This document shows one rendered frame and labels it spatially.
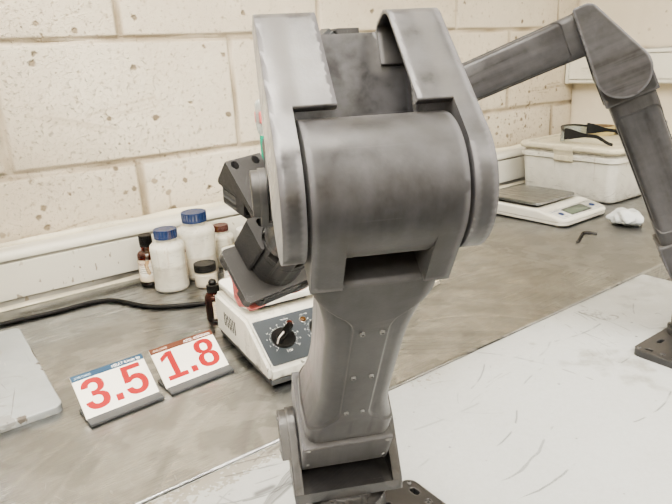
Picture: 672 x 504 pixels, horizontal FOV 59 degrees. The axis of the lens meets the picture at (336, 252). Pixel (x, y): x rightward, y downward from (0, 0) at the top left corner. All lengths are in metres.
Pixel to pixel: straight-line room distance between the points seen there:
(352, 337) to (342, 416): 0.10
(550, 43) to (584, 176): 0.92
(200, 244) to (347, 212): 0.93
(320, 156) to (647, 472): 0.52
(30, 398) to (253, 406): 0.28
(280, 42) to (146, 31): 0.98
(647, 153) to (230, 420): 0.61
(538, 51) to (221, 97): 0.70
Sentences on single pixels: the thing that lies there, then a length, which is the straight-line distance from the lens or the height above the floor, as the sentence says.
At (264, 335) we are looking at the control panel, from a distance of 0.79.
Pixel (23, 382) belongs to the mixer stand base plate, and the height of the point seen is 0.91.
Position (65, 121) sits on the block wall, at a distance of 1.21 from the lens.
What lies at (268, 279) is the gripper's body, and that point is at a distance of 0.63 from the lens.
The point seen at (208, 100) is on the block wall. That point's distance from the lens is 1.30.
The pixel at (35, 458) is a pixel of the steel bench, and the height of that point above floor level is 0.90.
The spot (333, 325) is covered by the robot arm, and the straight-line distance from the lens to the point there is 0.31.
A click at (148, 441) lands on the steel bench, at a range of 0.72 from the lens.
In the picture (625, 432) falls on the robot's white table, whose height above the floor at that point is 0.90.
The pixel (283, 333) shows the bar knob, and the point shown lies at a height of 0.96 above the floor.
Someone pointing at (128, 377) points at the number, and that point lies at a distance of 0.81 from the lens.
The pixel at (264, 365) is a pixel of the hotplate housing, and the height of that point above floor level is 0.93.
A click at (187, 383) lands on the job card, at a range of 0.81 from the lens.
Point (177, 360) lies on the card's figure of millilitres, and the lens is 0.83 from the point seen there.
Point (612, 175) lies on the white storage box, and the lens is 1.68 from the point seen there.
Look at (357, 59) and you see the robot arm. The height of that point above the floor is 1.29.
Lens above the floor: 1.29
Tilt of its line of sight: 18 degrees down
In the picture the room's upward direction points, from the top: 3 degrees counter-clockwise
